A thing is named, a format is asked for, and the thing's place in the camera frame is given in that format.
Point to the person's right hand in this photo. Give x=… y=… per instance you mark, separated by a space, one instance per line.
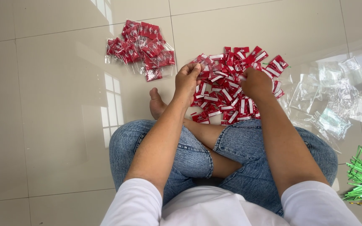
x=255 y=84

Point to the person's left hand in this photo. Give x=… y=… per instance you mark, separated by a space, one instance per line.
x=185 y=81

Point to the red candy packet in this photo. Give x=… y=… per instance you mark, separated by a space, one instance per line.
x=203 y=72

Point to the heap of loose red candies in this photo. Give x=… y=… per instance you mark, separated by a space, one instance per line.
x=231 y=84

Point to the person's bare foot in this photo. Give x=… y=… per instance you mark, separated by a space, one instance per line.
x=156 y=105

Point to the pile of filled candy bags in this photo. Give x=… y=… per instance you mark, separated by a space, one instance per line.
x=140 y=48

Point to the person's bare shin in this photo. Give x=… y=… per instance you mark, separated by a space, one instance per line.
x=212 y=141

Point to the pile of empty clear bags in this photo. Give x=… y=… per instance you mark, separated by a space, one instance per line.
x=331 y=100

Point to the person's blue jeans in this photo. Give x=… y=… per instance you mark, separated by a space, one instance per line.
x=225 y=157

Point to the person's white shirt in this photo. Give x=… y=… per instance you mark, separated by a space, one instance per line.
x=228 y=205

